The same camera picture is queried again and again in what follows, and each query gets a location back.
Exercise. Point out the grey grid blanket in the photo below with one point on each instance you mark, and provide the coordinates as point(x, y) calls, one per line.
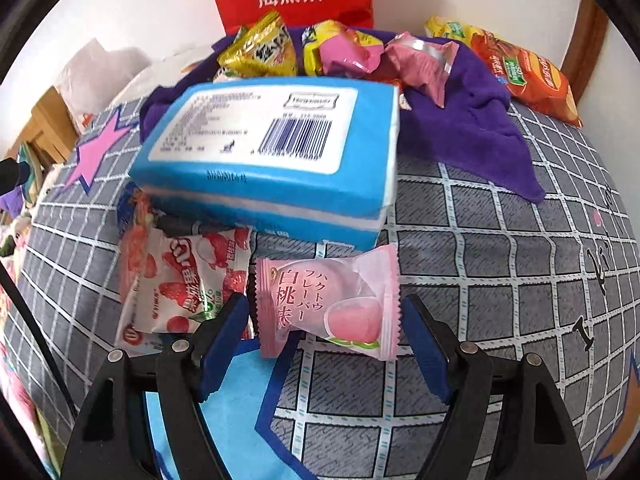
point(500, 260)

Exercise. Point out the pink snack packet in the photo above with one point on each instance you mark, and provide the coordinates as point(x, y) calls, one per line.
point(420, 67)

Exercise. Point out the white plastic bag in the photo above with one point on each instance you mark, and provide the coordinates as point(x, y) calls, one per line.
point(95, 75)

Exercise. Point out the pale pink peach packet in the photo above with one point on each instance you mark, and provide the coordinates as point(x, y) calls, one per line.
point(300, 300)

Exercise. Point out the strawberry print snack packet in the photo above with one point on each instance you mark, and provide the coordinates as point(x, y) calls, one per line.
point(165, 290)

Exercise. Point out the yellow candy packet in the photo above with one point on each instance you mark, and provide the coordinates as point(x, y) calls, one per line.
point(312, 50)

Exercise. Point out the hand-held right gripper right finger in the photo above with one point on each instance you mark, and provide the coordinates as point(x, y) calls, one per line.
point(425, 345)

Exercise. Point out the pink candy packet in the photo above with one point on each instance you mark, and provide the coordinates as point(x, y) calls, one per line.
point(345, 52)

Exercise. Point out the purple cloth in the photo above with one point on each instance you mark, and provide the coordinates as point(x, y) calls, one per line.
point(480, 125)

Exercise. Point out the yellow chips bag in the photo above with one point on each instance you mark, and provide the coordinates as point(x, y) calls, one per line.
point(445, 30)

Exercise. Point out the brown door frame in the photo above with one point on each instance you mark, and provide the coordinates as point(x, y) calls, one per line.
point(590, 45)

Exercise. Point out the golden green snack packet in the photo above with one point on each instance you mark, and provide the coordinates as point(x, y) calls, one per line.
point(260, 45)

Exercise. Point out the wooden frame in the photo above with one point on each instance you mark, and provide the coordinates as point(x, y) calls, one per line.
point(45, 125)

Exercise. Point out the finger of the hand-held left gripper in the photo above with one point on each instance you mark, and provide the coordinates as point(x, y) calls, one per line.
point(14, 176)

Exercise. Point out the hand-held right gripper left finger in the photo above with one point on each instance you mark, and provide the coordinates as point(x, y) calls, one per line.
point(225, 350)

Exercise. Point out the orange chips bag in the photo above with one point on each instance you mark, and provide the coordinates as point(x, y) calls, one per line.
point(535, 80)

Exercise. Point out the blue tissue pack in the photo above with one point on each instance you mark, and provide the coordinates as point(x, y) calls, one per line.
point(250, 190)

